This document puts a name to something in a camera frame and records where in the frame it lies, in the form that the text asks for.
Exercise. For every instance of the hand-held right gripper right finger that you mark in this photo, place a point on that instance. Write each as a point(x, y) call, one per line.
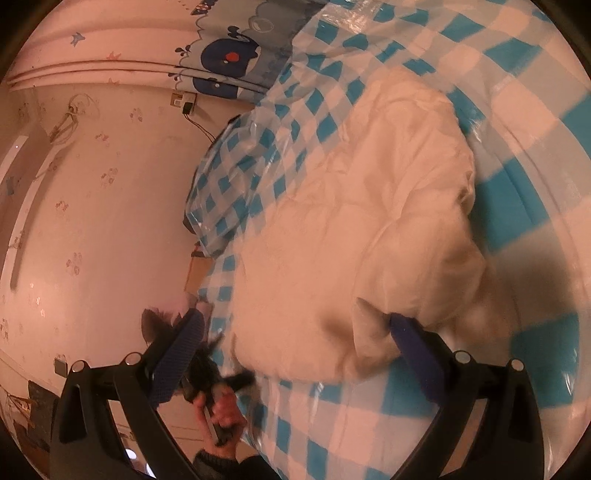
point(415, 355)

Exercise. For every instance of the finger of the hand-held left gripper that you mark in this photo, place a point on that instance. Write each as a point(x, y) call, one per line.
point(213, 348)
point(240, 379)

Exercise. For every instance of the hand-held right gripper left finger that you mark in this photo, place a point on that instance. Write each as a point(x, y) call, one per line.
point(178, 355)

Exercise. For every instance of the white quilted jacket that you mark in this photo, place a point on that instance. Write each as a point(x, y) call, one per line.
point(346, 230)

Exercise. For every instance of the person's left forearm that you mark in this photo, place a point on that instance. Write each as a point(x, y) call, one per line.
point(231, 468)

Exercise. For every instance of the person's left hand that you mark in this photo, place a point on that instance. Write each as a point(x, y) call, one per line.
point(226, 410)

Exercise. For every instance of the orange striped cloth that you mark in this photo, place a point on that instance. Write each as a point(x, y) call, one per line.
point(196, 272)

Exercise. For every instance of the blue checked plastic sheet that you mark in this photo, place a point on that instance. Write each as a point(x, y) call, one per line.
point(508, 207)

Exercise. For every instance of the whale print curtain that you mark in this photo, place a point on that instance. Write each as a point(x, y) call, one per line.
point(221, 50)

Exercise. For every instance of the grey wall box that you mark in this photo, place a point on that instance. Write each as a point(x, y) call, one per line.
point(61, 366)

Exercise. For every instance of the white wall socket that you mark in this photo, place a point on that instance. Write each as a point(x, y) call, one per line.
point(177, 99)

